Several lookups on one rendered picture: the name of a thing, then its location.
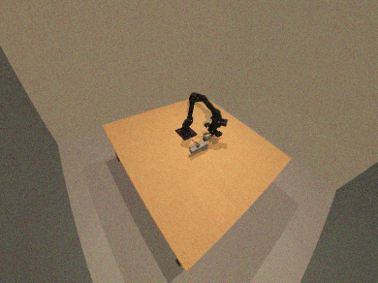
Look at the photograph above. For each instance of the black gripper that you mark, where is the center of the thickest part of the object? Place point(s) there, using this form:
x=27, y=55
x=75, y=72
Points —
x=213, y=128

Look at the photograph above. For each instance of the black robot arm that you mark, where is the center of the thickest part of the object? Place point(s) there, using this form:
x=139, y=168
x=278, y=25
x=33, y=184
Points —
x=216, y=118

